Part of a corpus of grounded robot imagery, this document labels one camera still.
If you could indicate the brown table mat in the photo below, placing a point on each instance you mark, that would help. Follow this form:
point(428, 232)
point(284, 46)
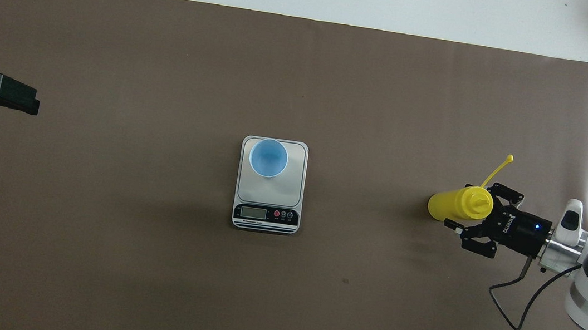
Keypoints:
point(371, 85)

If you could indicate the silver digital kitchen scale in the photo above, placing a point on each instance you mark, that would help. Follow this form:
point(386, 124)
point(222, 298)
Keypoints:
point(267, 198)

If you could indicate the yellow squeeze bottle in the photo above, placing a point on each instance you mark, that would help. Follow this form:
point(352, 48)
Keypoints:
point(454, 204)

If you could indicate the light blue plastic cup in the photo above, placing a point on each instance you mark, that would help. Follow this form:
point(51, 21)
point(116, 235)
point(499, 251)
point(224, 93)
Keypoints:
point(268, 157)

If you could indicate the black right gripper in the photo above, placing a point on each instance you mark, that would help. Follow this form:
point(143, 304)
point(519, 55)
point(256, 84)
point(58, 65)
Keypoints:
point(521, 232)

